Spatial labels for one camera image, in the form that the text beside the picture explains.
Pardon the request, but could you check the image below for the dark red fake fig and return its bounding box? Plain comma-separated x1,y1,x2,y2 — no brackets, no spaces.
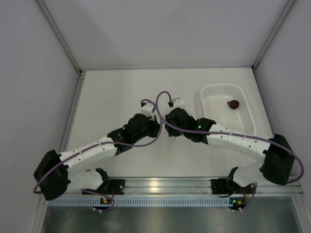
227,100,240,110

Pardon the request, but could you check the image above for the clear zip top bag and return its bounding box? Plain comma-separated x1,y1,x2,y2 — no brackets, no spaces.
162,122,181,138

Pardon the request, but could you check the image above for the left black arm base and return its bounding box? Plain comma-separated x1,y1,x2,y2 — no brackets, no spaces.
82,179,125,195

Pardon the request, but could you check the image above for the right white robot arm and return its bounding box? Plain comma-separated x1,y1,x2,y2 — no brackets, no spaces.
165,108,294,193

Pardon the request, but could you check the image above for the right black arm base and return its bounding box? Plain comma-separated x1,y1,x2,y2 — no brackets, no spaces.
210,179,232,195

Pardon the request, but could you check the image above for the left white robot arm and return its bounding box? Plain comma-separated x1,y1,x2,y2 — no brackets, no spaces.
33,114,162,200

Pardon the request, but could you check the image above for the white perforated plastic basket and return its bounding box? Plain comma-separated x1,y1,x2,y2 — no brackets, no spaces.
200,83,257,135

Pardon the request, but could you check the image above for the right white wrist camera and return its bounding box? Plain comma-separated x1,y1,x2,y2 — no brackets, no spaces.
168,97,186,110

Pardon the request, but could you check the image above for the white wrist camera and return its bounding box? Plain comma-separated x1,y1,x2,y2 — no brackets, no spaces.
168,97,186,110
140,102,155,121

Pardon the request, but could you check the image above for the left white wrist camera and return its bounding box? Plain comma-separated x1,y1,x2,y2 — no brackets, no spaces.
140,102,155,121

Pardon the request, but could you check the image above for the white slotted cable duct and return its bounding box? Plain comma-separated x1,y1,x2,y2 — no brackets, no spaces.
49,196,244,207

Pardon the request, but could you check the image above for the aluminium mounting rail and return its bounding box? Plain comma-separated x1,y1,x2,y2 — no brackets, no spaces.
65,176,303,196

